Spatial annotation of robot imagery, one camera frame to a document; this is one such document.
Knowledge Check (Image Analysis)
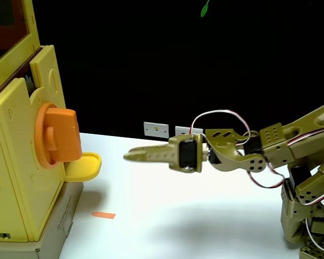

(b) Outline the white wall socket plate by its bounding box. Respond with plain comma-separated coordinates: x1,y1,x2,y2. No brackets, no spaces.
174,125,204,137

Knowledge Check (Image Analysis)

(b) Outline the yellow dispensing tray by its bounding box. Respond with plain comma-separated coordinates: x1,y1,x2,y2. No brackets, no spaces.
64,152,102,182

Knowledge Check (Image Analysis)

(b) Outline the red white black wrist cable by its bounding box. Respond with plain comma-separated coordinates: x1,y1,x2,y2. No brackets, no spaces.
190,109,252,146

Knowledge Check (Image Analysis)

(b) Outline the yellow toy vending machine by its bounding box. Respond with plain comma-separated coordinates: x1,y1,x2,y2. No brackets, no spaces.
0,0,103,243

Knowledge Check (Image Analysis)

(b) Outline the red white black elbow cable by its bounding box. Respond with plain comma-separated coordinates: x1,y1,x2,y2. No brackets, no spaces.
247,161,286,189

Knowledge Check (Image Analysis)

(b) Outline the white blank wall plate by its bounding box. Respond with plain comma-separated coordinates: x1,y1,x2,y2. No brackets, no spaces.
143,121,170,139

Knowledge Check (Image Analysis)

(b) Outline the green leaf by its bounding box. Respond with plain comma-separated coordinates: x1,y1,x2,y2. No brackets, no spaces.
200,0,211,18

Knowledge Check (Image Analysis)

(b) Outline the orange paper arrow marker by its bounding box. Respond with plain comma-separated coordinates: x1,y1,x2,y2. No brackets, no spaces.
90,211,117,220

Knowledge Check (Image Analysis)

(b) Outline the beige cardboard box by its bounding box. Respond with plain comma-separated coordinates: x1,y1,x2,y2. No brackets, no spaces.
0,181,84,259

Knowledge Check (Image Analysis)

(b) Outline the red white black base cable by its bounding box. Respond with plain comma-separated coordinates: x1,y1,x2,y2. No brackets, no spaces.
303,217,324,255

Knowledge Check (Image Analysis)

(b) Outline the orange vending machine knob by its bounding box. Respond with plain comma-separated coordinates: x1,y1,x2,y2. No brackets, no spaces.
34,103,83,169

